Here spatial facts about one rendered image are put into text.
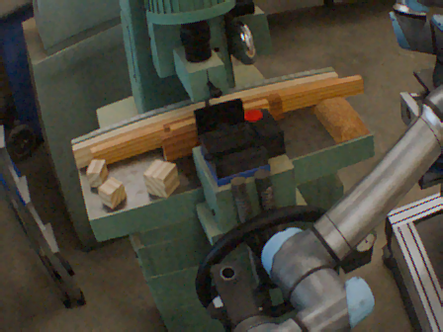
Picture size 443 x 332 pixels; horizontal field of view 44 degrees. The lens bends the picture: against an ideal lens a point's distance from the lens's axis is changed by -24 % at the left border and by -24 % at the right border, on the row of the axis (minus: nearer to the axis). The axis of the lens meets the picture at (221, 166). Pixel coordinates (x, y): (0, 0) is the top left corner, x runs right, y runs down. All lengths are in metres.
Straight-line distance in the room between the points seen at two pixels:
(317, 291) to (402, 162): 0.22
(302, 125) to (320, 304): 0.62
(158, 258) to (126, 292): 1.02
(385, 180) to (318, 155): 0.43
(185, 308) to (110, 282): 0.96
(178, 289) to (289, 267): 0.56
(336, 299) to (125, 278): 1.64
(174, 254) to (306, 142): 0.33
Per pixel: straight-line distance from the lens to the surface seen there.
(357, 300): 0.82
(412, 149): 0.91
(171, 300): 1.43
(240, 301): 0.94
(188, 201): 1.26
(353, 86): 1.46
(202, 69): 1.26
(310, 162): 1.30
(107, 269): 2.45
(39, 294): 2.44
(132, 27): 1.43
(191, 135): 1.31
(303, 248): 0.89
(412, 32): 1.62
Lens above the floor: 1.67
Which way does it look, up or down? 37 degrees down
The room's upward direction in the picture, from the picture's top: 10 degrees counter-clockwise
